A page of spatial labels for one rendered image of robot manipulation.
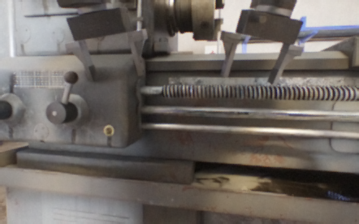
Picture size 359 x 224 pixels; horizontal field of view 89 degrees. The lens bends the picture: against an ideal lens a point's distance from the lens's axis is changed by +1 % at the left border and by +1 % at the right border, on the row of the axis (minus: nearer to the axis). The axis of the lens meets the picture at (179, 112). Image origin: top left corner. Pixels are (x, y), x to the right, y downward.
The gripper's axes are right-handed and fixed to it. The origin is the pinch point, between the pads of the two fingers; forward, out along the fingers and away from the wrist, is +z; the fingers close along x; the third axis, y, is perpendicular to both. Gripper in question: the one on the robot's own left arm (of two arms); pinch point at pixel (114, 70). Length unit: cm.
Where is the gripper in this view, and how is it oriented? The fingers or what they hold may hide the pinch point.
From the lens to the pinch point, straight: 51.3
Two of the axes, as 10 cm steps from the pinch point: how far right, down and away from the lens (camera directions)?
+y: 1.2, -4.7, 8.8
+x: -9.8, 0.8, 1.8
